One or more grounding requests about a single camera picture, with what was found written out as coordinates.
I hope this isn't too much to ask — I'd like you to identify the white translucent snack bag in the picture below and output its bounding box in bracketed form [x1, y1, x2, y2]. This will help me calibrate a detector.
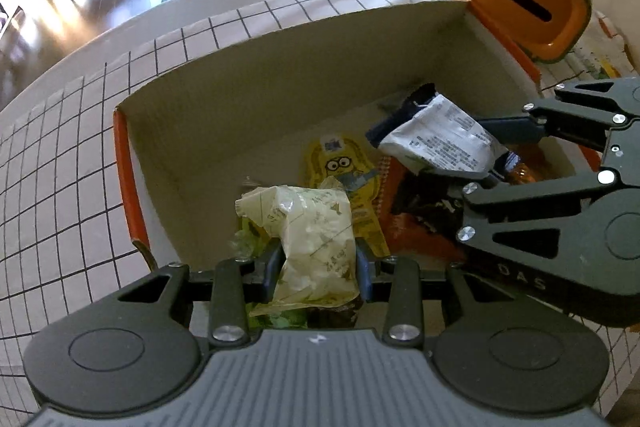
[235, 184, 359, 308]

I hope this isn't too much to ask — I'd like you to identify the red chips snack bag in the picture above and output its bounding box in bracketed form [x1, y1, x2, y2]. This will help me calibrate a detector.
[374, 146, 557, 266]

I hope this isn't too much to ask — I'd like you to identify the white printed snack packet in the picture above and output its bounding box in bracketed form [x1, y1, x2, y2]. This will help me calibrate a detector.
[378, 93, 508, 178]

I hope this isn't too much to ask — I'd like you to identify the blue grey snack packet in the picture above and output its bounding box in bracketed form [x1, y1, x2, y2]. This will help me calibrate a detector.
[366, 82, 437, 148]

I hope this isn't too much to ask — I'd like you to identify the yellow minion snack packet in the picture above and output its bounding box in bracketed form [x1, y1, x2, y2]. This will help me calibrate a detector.
[305, 134, 390, 257]

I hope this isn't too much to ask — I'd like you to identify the black snack packet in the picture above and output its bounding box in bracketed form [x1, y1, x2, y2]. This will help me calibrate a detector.
[390, 172, 463, 232]

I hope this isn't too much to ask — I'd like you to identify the red cardboard box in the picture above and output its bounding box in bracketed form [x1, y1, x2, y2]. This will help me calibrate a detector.
[114, 1, 575, 269]

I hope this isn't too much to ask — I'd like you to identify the checkered tablecloth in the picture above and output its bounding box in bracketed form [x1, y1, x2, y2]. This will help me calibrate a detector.
[1, 0, 639, 426]

